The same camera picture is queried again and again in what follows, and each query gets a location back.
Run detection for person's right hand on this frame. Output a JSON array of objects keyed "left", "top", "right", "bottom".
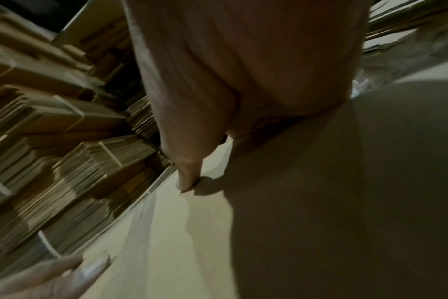
[{"left": 123, "top": 0, "right": 371, "bottom": 194}]

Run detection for person's left hand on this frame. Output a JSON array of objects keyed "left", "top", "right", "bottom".
[{"left": 0, "top": 252, "right": 112, "bottom": 299}]

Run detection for brown cardboard box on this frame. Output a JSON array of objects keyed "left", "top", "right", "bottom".
[{"left": 79, "top": 57, "right": 448, "bottom": 299}]

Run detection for stacks of flat cardboard bundles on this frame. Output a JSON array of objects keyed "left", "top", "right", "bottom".
[{"left": 0, "top": 0, "right": 177, "bottom": 282}]

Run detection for pale flat board bundle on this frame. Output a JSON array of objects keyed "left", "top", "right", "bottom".
[{"left": 366, "top": 0, "right": 448, "bottom": 42}]

